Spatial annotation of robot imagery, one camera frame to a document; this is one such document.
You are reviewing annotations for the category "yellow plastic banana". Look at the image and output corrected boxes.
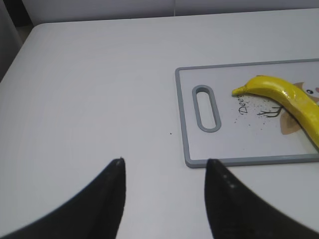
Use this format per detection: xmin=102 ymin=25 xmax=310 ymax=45
xmin=232 ymin=75 xmax=319 ymax=146

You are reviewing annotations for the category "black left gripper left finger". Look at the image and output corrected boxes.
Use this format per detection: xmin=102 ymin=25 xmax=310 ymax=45
xmin=4 ymin=158 xmax=126 ymax=239

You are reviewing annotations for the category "grey-rimmed white cutting board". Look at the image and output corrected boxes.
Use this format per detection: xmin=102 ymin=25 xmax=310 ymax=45
xmin=175 ymin=59 xmax=319 ymax=168

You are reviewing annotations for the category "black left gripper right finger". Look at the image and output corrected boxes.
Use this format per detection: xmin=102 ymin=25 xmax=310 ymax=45
xmin=204 ymin=159 xmax=319 ymax=239

